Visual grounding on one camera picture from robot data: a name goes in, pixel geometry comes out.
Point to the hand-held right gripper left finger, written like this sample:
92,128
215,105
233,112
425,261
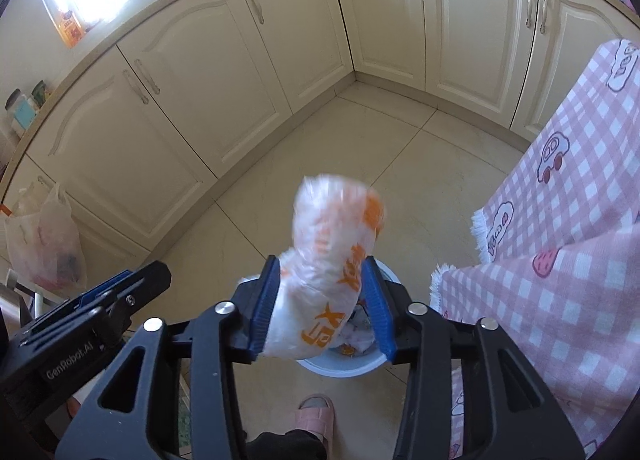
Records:
265,305

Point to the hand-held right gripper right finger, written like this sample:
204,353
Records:
377,310

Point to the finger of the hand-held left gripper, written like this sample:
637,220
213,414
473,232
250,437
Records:
105,287
145,285

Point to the blue plastic waste bin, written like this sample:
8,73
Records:
340,370

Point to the translucent orange-print plastic bag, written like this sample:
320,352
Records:
325,240

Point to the hanging white shopping bag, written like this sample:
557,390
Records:
45,240

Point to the pink slipper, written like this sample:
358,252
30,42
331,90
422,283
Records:
315,420

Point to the teal-label container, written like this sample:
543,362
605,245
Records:
22,115

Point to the pink checkered tablecloth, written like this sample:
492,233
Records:
575,240

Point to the cream base cabinets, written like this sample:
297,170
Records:
200,65

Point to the orange labelled bottle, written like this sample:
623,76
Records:
71,30

